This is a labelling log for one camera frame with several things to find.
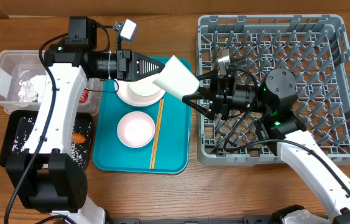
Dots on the white bowl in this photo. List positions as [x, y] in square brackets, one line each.
[145, 86]

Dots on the peanuts and rice scraps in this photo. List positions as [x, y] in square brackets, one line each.
[80, 152]

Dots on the small pink bowl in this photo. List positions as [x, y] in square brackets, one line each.
[136, 129]

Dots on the aluminium foil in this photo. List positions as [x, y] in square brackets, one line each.
[27, 92]

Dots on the clear plastic bin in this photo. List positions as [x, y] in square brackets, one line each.
[17, 65]

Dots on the large white plate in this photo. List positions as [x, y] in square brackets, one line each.
[125, 93]

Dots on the black plastic tray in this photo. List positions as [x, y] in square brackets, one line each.
[10, 132]

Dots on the wooden chopstick right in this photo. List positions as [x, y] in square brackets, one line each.
[158, 137]

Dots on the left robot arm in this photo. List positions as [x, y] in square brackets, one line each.
[45, 176]

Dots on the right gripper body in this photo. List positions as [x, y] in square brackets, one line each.
[225, 96]

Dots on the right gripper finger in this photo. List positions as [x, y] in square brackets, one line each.
[211, 76]
[206, 112]

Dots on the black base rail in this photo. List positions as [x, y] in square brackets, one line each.
[251, 219]

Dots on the white cup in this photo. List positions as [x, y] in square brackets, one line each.
[176, 79]

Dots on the white napkin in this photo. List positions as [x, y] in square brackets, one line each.
[39, 83]

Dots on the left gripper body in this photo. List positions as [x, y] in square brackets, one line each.
[124, 65]

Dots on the teal serving tray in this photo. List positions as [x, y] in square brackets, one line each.
[110, 154]

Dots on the orange carrot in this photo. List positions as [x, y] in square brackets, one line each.
[78, 138]

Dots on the grey plastic dish rack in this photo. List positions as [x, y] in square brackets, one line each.
[314, 47]

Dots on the red snack wrapper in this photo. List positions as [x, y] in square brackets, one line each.
[84, 96]

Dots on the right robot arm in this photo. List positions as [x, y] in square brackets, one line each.
[278, 128]

